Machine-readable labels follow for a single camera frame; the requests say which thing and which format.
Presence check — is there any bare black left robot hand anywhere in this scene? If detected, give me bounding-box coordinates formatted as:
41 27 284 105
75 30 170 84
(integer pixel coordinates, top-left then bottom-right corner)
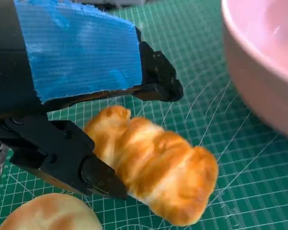
0 0 184 201

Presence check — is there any long twisted toy bread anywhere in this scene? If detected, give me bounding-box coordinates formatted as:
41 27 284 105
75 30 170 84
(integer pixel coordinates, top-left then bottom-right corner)
83 105 219 226

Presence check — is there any round toy bread bun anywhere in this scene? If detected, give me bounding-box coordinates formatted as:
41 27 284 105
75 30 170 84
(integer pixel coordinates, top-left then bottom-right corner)
0 193 103 230

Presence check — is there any pink bowl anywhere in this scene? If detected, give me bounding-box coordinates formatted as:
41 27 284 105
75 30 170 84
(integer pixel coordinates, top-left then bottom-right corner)
221 0 288 142

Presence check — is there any green cutting mat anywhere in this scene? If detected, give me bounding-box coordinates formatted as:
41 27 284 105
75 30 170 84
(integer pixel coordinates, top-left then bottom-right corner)
0 0 288 230

